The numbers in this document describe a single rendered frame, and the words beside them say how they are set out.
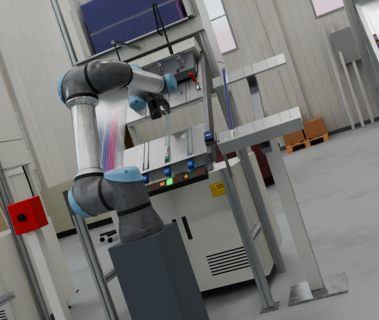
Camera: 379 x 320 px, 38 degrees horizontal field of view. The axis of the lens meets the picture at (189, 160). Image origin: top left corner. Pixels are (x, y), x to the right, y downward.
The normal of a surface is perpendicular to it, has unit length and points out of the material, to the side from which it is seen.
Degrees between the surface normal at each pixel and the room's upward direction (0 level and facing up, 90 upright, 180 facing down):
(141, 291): 90
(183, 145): 44
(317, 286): 90
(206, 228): 90
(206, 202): 90
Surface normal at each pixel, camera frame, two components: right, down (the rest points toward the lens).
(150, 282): -0.32, 0.14
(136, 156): -0.41, -0.60
